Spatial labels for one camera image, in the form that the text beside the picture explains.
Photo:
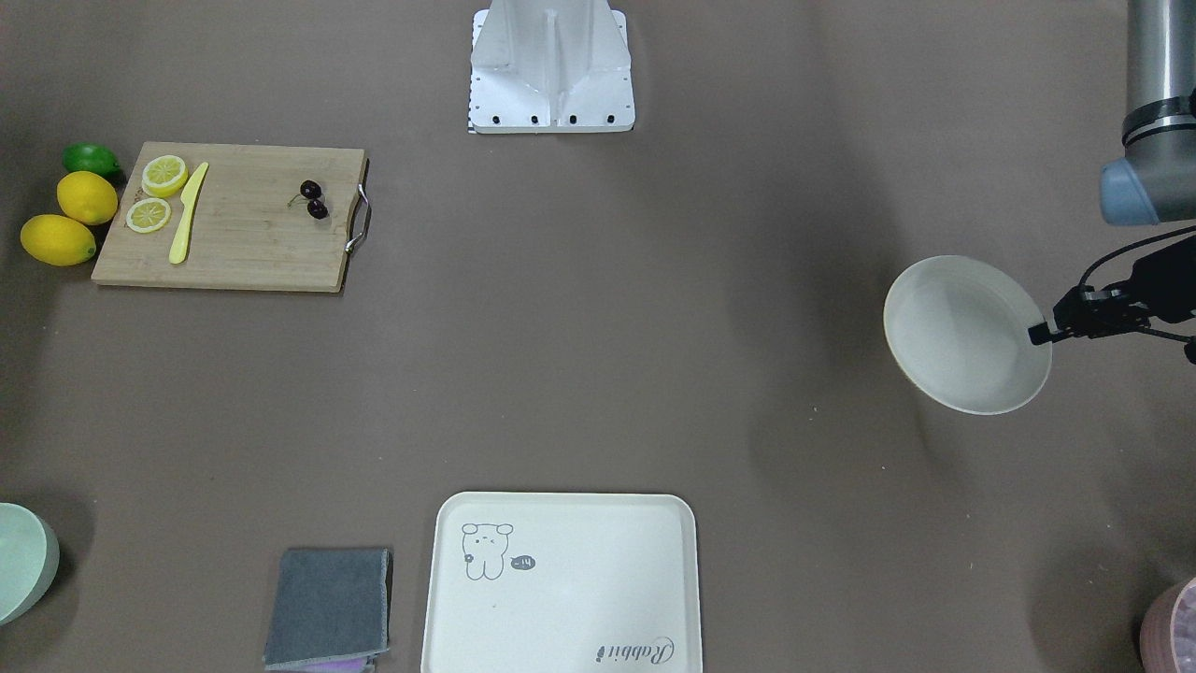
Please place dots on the mint green bowl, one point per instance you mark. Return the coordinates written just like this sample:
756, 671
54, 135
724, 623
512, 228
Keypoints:
30, 555

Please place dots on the cream rabbit tray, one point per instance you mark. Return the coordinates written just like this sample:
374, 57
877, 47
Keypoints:
564, 582

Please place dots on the yellow plastic knife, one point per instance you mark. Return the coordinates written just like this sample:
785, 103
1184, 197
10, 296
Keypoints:
181, 244

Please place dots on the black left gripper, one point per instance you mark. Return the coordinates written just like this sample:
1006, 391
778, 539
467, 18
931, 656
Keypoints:
1166, 280

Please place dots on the cream round plate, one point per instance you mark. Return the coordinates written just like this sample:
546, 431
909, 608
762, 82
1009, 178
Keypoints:
959, 329

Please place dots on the purple cloth under grey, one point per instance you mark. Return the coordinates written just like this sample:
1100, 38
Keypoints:
365, 663

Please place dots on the green lime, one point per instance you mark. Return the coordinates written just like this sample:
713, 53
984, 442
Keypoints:
90, 157

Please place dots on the pink bowl with ice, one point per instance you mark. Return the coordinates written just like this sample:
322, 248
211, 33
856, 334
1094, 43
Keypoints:
1167, 632

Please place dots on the dark red cherry pair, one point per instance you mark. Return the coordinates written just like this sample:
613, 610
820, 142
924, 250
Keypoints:
311, 194

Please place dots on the wooden cutting board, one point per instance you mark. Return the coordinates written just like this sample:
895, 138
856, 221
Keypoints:
243, 235

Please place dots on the yellow lemon lower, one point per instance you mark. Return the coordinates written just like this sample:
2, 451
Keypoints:
57, 240

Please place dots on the yellow lemon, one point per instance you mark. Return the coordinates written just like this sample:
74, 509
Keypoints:
57, 240
87, 197

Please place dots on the lemon slice upper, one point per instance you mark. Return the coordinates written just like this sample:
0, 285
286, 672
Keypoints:
164, 176

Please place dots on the yellow lemon upper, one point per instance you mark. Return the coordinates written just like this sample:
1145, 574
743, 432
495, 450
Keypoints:
87, 197

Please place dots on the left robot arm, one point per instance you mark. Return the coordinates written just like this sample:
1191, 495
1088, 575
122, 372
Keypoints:
1152, 184

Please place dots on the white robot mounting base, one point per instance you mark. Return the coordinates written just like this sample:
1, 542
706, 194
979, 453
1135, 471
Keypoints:
550, 67

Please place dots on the lemon slice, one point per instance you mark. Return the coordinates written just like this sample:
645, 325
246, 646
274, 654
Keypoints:
148, 215
164, 176

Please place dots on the lemon slice lower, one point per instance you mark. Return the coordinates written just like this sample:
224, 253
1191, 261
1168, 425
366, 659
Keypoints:
148, 215

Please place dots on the grey folded cloth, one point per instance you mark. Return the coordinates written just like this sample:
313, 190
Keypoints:
330, 603

